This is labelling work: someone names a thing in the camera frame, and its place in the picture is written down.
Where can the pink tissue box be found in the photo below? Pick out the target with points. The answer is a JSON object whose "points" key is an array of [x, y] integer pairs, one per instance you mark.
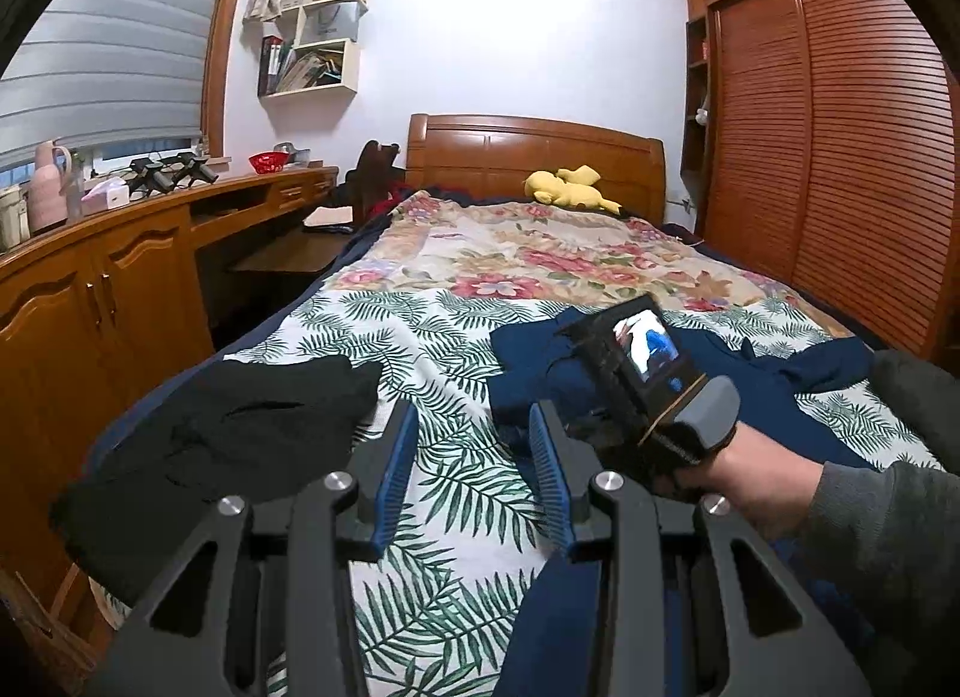
{"points": [[105, 196]]}

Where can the grey window blind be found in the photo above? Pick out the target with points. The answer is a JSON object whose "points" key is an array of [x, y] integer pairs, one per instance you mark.
{"points": [[112, 44]]}

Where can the person's right hand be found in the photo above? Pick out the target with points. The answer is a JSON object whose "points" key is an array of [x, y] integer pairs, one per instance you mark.
{"points": [[757, 487]]}

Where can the wooden headboard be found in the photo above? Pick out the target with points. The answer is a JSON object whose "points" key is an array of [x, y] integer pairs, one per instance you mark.
{"points": [[487, 157]]}

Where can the wooden louvred wardrobe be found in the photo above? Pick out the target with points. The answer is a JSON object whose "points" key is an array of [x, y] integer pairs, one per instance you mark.
{"points": [[825, 142]]}

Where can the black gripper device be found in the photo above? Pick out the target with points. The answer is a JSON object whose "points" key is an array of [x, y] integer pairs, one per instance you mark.
{"points": [[148, 175], [193, 168]]}

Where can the pink thermos jug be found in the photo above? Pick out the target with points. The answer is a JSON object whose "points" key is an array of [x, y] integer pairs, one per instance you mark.
{"points": [[46, 187]]}

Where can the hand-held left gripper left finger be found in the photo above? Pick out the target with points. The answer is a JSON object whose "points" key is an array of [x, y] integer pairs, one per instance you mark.
{"points": [[394, 472]]}

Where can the navy blue garment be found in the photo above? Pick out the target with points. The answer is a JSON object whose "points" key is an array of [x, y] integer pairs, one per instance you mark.
{"points": [[540, 359]]}

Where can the black binders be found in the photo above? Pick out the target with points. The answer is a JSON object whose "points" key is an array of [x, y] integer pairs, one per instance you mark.
{"points": [[268, 63]]}

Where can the dark wooden chair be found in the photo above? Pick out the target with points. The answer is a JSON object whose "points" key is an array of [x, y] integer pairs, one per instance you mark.
{"points": [[371, 172]]}

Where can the white wall shelf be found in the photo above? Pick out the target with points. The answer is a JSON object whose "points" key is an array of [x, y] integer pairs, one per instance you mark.
{"points": [[300, 91]]}

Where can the wooden desk with cabinets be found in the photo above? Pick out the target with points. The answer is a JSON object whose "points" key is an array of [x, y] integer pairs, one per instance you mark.
{"points": [[112, 277]]}

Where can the black folded garment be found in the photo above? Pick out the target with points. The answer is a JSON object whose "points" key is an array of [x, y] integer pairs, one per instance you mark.
{"points": [[225, 427]]}

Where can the floral blanket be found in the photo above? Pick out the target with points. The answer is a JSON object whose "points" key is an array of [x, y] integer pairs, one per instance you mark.
{"points": [[525, 254]]}

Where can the red and dark clothes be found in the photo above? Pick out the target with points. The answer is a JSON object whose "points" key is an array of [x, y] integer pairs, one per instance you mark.
{"points": [[386, 205]]}

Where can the yellow plush toy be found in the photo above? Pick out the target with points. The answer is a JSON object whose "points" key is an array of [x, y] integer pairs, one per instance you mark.
{"points": [[566, 190]]}

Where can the grey round container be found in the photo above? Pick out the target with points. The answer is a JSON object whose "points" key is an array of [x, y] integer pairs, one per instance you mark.
{"points": [[291, 151]]}

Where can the leaf print bed sheet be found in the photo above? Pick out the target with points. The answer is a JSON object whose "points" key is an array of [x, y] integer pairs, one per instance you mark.
{"points": [[420, 337]]}

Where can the clear bottle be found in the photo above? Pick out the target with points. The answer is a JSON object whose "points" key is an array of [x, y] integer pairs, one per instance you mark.
{"points": [[73, 190]]}

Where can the dark grey cloth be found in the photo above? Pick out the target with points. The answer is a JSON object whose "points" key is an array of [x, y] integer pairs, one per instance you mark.
{"points": [[915, 404]]}

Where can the red bowl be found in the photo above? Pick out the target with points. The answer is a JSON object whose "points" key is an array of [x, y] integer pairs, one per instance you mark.
{"points": [[268, 162]]}

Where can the grey paper bag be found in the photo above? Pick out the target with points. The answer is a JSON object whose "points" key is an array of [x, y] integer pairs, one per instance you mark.
{"points": [[330, 21]]}

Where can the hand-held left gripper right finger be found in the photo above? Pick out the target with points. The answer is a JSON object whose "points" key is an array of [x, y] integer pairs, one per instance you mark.
{"points": [[551, 472]]}

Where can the papers on desk tray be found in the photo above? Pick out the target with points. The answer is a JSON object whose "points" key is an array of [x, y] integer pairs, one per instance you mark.
{"points": [[328, 218]]}

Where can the leaning books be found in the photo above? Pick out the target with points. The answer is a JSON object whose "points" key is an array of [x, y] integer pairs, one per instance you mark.
{"points": [[311, 70]]}

